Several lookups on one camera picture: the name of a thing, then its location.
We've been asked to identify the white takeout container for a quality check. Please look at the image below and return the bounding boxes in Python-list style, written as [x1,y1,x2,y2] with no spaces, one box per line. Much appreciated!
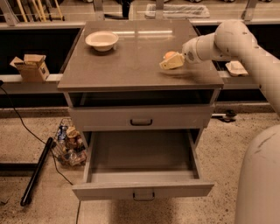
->
[226,60,248,77]

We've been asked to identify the open grey middle drawer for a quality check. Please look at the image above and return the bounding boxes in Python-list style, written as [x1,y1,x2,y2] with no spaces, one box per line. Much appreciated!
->
[73,129,214,201]

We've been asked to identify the black object on floor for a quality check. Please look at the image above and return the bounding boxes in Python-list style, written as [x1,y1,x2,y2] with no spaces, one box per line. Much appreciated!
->
[212,110,236,123]

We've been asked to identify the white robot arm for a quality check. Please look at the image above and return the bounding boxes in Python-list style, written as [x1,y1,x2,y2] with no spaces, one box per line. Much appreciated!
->
[159,20,280,224]

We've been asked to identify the wire basket of items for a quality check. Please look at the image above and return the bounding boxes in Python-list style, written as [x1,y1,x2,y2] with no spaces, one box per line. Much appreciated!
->
[52,118,87,166]

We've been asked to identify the closed grey top drawer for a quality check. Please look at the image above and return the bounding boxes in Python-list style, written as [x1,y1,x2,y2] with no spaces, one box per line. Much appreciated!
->
[69,105,214,131]

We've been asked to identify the black floor cable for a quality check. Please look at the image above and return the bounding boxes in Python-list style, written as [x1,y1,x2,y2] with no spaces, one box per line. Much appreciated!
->
[0,80,81,224]

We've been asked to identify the yellow wooden sticks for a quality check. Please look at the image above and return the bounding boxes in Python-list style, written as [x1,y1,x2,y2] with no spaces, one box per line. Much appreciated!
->
[15,0,65,22]

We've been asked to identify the clear plastic tray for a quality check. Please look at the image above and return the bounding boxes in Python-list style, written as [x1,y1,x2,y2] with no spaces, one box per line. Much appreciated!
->
[144,3,211,20]

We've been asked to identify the white paper bowl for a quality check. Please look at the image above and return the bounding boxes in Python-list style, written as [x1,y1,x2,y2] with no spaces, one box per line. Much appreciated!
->
[85,31,119,52]

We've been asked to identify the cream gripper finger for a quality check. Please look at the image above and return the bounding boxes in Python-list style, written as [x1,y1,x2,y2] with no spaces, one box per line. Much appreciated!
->
[159,53,185,70]

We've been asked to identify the orange fruit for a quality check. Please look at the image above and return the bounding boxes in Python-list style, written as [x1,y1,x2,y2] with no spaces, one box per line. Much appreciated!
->
[164,52,176,59]

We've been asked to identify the grey drawer cabinet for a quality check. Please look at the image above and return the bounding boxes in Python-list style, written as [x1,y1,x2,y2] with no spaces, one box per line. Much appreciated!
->
[58,20,223,141]

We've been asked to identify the black tube on floor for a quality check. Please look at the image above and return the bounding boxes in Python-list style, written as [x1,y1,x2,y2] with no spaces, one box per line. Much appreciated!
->
[20,137,53,207]

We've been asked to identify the open cardboard box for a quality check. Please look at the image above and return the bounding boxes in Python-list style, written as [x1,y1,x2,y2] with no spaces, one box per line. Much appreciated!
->
[10,54,50,82]

